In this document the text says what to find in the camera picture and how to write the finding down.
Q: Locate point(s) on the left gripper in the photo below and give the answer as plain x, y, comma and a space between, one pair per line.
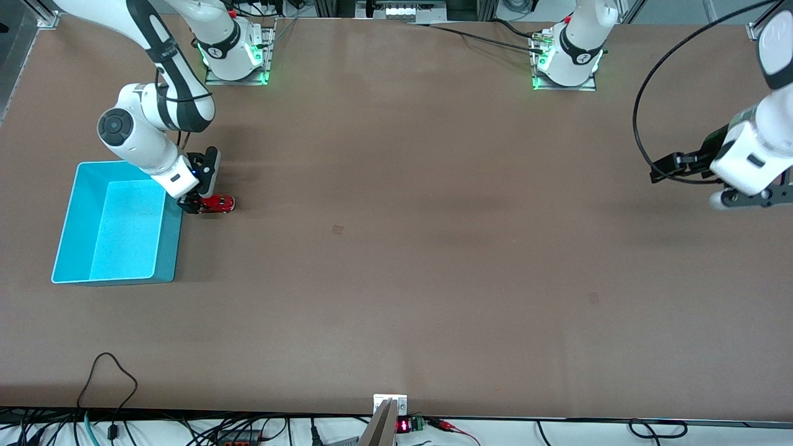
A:
707, 156

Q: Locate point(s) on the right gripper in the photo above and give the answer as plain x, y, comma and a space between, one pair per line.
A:
190, 202

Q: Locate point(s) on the red beetle toy car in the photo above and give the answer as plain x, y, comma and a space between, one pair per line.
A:
218, 204

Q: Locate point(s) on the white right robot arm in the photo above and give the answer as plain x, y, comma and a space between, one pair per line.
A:
133, 139

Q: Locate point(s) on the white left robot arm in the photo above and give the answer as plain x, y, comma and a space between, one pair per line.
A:
780, 118

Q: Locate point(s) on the blue plastic box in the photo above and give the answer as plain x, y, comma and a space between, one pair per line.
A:
124, 229

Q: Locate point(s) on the device with white lights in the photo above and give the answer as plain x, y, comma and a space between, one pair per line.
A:
401, 8

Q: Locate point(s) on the module with red display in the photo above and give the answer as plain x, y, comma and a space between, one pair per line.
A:
404, 425

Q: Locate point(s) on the red and black clip leads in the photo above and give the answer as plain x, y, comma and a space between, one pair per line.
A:
447, 425

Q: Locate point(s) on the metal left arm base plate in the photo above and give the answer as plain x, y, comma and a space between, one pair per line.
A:
585, 85

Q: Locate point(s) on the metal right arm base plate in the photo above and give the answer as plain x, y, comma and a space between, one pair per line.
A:
214, 79

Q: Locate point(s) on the silver table corner bracket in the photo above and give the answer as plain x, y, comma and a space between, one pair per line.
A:
754, 32
48, 20

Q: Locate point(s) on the aluminium profile frame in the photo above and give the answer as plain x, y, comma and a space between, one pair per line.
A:
334, 7

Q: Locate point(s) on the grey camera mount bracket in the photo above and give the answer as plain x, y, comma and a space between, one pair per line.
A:
384, 427

